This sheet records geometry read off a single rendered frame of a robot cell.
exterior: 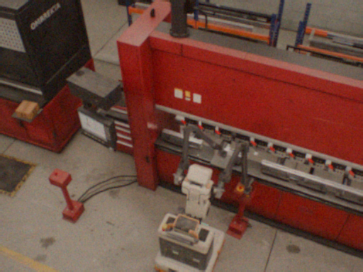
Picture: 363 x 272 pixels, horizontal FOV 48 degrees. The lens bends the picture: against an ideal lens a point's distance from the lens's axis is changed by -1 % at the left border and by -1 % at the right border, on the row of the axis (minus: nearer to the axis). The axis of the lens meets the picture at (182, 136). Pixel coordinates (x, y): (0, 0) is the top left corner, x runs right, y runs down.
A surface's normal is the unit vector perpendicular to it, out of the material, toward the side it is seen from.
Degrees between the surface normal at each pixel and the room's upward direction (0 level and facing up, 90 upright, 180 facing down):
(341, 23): 90
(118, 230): 0
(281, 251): 0
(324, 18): 90
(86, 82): 0
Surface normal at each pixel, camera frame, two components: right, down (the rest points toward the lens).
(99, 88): -0.01, -0.68
